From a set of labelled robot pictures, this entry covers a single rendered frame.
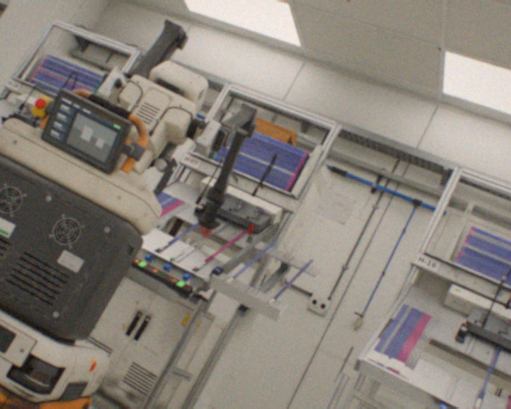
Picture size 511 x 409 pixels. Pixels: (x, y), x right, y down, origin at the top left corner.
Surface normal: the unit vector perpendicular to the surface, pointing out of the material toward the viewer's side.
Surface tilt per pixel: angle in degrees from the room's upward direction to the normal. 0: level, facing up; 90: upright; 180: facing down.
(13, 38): 90
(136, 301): 90
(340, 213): 90
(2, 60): 90
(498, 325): 44
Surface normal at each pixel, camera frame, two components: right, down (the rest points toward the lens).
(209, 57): -0.23, -0.36
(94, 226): -0.02, -0.25
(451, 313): 0.18, -0.86
